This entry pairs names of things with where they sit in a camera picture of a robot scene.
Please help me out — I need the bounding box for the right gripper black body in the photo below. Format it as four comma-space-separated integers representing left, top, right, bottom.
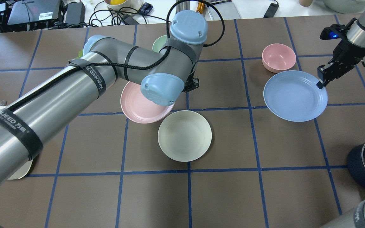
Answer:
317, 39, 365, 83

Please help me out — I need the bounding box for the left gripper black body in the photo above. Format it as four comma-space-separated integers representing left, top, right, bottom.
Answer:
182, 76, 200, 93

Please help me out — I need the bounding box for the blue plate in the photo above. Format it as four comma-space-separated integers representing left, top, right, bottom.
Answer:
263, 70, 328, 122

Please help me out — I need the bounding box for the pink plate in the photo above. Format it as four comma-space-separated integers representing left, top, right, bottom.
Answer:
120, 82, 174, 124

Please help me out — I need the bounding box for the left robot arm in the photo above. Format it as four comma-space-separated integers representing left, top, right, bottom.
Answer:
0, 10, 208, 186

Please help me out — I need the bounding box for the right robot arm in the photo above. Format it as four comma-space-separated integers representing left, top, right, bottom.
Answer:
317, 10, 365, 89

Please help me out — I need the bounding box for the mint green bowl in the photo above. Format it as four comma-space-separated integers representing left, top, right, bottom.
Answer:
152, 35, 168, 53

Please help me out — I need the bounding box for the pink bowl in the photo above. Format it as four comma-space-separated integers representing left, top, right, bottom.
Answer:
262, 43, 297, 73

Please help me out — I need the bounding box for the cream white plate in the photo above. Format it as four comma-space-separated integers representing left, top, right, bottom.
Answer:
157, 110, 212, 162

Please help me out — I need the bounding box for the black power adapter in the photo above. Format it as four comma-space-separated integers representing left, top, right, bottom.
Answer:
263, 3, 279, 18

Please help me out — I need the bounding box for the beige bowl with toys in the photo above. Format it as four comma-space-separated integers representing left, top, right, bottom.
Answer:
104, 0, 143, 11

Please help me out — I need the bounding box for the yellow handled screwdriver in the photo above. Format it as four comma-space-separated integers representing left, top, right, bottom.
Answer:
196, 2, 206, 14

